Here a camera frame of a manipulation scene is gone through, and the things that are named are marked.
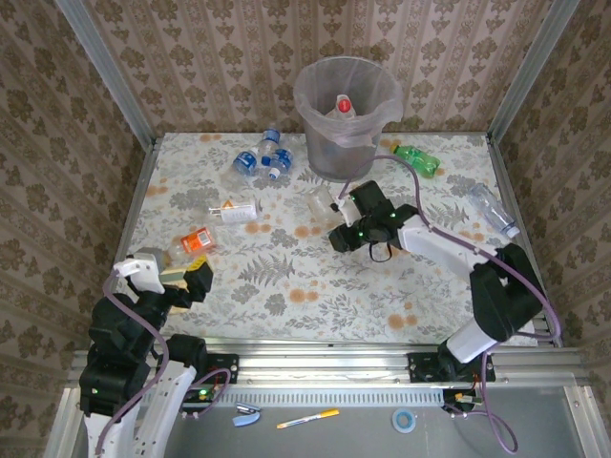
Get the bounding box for bright orange label bottle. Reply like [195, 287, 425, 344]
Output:
[166, 227, 219, 262]

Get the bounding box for clear bottle green cap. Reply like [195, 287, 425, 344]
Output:
[305, 185, 343, 223]

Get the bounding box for green plastic bottle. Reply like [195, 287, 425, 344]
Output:
[390, 142, 441, 178]

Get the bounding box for red cap white label bottle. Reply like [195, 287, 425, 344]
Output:
[327, 94, 359, 126]

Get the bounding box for clear unlabelled plastic bottle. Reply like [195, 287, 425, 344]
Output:
[468, 183, 521, 239]

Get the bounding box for blue label water bottle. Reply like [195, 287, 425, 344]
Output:
[231, 147, 263, 178]
[263, 148, 295, 182]

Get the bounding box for grey plastic waste bin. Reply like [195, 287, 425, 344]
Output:
[303, 57, 396, 183]

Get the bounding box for translucent pink bin liner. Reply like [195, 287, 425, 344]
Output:
[292, 54, 403, 149]

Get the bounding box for white label bottle orange triangle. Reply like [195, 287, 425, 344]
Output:
[207, 198, 263, 224]

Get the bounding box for floral tablecloth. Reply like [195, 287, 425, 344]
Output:
[110, 131, 529, 347]

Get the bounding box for control board green light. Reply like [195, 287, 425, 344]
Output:
[176, 386, 219, 403]

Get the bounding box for clear bottle blue cap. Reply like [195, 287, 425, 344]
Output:
[259, 124, 283, 161]

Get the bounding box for blue stapler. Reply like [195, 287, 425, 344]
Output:
[232, 403, 263, 428]

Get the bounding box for white orange marker pen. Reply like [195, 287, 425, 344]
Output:
[276, 408, 341, 429]

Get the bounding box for blue tape roll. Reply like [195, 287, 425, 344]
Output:
[391, 408, 418, 433]

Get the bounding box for control board orange connector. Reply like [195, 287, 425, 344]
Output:
[443, 388, 478, 407]

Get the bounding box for thin black cable loop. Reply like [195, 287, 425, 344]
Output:
[369, 240, 395, 264]

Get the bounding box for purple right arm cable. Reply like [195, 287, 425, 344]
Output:
[339, 155, 560, 354]

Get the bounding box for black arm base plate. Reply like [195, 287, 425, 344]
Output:
[190, 351, 241, 385]
[407, 351, 496, 384]

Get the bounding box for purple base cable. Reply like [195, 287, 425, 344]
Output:
[177, 369, 226, 422]
[451, 352, 519, 454]

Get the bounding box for aluminium table side rail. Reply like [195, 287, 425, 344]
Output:
[112, 137, 161, 268]
[485, 135, 564, 347]

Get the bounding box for long aluminium mounting rail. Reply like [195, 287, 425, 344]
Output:
[69, 336, 586, 388]

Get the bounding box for grey slotted cable duct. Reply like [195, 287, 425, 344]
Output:
[142, 386, 448, 407]

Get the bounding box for aluminium frame post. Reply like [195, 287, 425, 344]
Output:
[53, 0, 158, 147]
[486, 0, 582, 144]

